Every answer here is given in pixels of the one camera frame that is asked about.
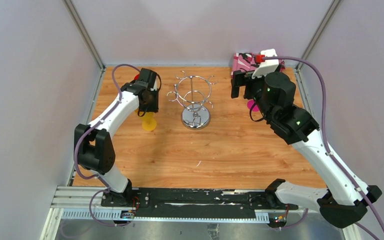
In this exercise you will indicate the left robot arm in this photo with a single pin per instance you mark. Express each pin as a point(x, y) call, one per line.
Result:
point(94, 153)

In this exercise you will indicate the pink camouflage cloth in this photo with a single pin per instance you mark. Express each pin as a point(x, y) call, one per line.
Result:
point(243, 62)

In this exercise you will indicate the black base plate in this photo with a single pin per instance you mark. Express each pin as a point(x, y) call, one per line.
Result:
point(195, 203)

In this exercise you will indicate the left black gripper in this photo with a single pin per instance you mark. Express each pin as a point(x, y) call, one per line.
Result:
point(154, 107)

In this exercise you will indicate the yellow wine glass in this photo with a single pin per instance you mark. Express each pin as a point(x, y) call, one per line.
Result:
point(148, 121)

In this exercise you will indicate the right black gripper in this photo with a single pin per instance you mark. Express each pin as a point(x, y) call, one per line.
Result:
point(240, 78)

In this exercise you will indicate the aluminium frame rail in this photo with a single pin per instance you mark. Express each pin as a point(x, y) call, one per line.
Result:
point(95, 213)

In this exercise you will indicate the pink wine glass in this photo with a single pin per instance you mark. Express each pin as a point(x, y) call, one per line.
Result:
point(252, 106)

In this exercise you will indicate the chrome wine glass rack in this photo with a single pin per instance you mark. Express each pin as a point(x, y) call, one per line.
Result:
point(195, 115)

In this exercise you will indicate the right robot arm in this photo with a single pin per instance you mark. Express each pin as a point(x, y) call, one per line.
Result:
point(345, 199)

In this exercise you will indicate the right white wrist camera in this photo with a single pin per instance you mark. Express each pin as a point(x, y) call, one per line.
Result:
point(265, 66)

